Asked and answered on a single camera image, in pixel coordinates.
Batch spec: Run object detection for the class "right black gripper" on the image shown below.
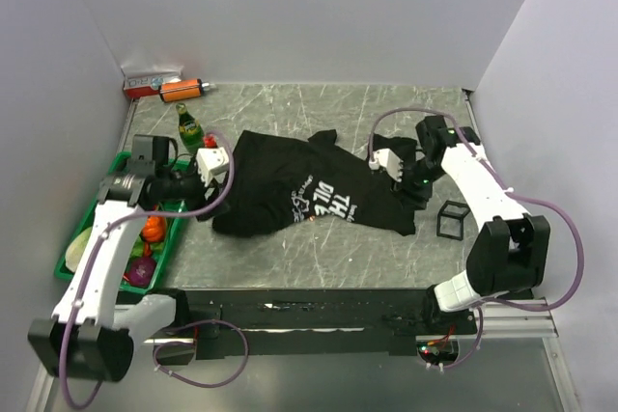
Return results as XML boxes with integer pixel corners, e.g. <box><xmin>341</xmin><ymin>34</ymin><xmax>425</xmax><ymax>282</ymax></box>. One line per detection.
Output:
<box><xmin>387</xmin><ymin>157</ymin><xmax>447</xmax><ymax>214</ymax></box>

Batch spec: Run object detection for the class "black printed t-shirt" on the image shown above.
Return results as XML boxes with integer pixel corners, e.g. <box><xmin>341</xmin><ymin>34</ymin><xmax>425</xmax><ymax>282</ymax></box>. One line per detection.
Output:
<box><xmin>212</xmin><ymin>129</ymin><xmax>416</xmax><ymax>238</ymax></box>

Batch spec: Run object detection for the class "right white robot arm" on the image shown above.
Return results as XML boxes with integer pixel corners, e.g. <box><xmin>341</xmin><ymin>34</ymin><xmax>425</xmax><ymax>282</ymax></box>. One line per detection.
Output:
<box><xmin>395</xmin><ymin>116</ymin><xmax>550</xmax><ymax>334</ymax></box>

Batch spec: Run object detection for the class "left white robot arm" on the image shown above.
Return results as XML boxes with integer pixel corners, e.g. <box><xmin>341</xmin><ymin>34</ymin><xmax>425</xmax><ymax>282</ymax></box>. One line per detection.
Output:
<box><xmin>27</xmin><ymin>135</ymin><xmax>230</xmax><ymax>382</ymax></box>

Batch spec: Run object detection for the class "green plastic tray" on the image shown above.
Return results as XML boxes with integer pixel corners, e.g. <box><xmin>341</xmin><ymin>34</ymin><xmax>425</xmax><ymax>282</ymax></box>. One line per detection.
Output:
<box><xmin>53</xmin><ymin>151</ymin><xmax>192</xmax><ymax>295</ymax></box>

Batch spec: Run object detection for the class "orange fruit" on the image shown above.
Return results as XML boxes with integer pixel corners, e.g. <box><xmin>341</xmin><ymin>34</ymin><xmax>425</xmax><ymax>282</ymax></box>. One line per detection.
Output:
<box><xmin>141</xmin><ymin>215</ymin><xmax>167</xmax><ymax>243</ymax></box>

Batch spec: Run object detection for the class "green glass bottle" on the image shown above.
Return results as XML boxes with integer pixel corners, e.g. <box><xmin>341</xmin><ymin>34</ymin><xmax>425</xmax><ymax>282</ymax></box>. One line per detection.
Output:
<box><xmin>175</xmin><ymin>103</ymin><xmax>204</xmax><ymax>154</ymax></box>

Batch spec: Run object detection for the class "purple red onion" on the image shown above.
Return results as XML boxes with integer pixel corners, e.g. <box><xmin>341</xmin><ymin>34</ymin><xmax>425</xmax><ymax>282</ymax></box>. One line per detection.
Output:
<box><xmin>126</xmin><ymin>256</ymin><xmax>156</xmax><ymax>288</ymax></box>

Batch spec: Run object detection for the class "orange cylinder tool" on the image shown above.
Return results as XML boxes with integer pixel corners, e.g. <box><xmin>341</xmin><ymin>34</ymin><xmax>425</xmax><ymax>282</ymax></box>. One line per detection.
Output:
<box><xmin>158</xmin><ymin>78</ymin><xmax>216</xmax><ymax>103</ymax></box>

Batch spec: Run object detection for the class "red white cardboard box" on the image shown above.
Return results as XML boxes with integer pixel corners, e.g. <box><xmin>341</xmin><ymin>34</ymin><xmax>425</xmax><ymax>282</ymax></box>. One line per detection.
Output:
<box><xmin>123</xmin><ymin>69</ymin><xmax>183</xmax><ymax>99</ymax></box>

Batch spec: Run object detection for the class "lettuce head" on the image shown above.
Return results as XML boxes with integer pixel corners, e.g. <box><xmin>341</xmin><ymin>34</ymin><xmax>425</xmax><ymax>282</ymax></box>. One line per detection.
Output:
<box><xmin>65</xmin><ymin>227</ymin><xmax>93</xmax><ymax>274</ymax></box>

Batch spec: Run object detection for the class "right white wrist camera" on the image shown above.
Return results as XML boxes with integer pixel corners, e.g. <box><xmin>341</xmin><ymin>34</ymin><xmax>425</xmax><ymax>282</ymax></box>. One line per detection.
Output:
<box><xmin>368</xmin><ymin>149</ymin><xmax>403</xmax><ymax>182</ymax></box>

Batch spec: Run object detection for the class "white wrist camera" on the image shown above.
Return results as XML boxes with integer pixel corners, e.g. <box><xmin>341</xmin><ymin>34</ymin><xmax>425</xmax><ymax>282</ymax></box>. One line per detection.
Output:
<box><xmin>195</xmin><ymin>147</ymin><xmax>229</xmax><ymax>187</ymax></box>
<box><xmin>368</xmin><ymin>149</ymin><xmax>403</xmax><ymax>182</ymax></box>

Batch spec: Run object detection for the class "black wire frame cube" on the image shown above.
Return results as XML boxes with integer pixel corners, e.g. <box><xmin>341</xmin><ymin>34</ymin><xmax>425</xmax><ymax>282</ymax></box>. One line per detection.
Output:
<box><xmin>435</xmin><ymin>200</ymin><xmax>470</xmax><ymax>241</ymax></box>

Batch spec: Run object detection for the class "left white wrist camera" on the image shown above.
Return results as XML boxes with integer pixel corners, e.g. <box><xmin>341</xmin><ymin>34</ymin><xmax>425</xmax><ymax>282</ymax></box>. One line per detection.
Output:
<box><xmin>195</xmin><ymin>147</ymin><xmax>229</xmax><ymax>187</ymax></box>

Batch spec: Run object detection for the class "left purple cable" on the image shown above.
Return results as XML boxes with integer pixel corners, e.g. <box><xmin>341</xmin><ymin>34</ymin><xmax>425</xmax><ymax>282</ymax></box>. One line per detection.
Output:
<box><xmin>57</xmin><ymin>129</ymin><xmax>249</xmax><ymax>409</ymax></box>

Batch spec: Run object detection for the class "purple cable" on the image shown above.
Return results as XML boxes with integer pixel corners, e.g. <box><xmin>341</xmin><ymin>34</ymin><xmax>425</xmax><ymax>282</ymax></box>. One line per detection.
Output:
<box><xmin>368</xmin><ymin>107</ymin><xmax>585</xmax><ymax>374</ymax></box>
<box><xmin>57</xmin><ymin>129</ymin><xmax>249</xmax><ymax>409</ymax></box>

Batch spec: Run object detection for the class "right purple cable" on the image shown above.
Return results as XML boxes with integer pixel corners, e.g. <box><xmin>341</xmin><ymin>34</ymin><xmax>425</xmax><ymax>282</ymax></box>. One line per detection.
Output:
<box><xmin>368</xmin><ymin>107</ymin><xmax>585</xmax><ymax>374</ymax></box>

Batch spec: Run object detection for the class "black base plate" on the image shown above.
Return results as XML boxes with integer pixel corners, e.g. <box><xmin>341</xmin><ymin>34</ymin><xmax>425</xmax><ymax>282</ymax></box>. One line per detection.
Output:
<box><xmin>155</xmin><ymin>288</ymin><xmax>477</xmax><ymax>360</ymax></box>

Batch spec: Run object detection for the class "aluminium rail frame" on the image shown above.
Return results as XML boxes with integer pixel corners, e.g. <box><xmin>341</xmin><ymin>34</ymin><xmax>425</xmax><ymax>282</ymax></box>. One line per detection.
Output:
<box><xmin>45</xmin><ymin>298</ymin><xmax>559</xmax><ymax>345</ymax></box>

